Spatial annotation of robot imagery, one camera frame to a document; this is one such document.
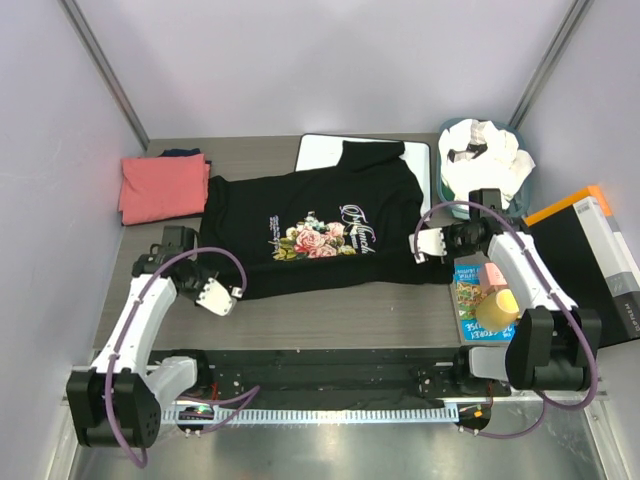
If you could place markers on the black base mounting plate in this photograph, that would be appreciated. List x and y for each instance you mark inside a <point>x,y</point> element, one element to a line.
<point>427,373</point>

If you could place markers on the blue picture book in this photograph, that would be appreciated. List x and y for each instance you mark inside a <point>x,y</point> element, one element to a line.
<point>467,294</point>

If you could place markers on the folded coral pink t-shirt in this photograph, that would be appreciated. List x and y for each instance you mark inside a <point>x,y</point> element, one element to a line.
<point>161,188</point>

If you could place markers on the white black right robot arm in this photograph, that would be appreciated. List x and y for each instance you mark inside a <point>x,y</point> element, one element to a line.
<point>555,342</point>

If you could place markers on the folded dark navy t-shirt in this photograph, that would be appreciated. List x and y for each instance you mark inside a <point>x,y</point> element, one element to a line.
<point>180,151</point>

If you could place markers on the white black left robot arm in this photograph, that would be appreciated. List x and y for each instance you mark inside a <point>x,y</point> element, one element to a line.
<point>118,399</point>

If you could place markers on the aluminium rail frame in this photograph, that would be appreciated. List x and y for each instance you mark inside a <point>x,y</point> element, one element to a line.
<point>196,411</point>

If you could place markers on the pink cube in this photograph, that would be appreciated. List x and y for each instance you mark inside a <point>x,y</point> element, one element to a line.
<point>491,278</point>

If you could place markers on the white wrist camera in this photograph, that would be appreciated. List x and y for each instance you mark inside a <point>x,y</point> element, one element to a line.
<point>427,243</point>
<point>217,299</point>

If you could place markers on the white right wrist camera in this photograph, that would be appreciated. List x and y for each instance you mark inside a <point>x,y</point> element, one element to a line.
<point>427,243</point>

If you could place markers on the teal laundry basket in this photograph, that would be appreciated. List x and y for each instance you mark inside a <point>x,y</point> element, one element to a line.
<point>522,197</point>

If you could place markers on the black orange box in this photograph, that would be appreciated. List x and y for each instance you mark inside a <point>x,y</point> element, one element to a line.
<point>582,245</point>

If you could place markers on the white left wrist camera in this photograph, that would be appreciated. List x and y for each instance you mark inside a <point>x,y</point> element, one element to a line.
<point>217,299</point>

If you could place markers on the white tray board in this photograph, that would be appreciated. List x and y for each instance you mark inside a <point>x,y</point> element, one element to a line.
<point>321,151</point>

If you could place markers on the yellow mug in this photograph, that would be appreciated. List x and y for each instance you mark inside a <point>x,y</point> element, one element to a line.
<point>498,310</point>

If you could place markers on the black floral print t-shirt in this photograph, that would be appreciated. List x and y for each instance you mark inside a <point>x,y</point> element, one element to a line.
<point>336,227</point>

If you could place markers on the white crumpled t-shirts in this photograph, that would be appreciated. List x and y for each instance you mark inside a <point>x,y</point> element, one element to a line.
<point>482,160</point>

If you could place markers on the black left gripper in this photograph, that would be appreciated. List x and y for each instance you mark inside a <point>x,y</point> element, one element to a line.
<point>198,282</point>

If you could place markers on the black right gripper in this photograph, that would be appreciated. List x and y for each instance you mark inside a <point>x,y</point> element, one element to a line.
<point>447,239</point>

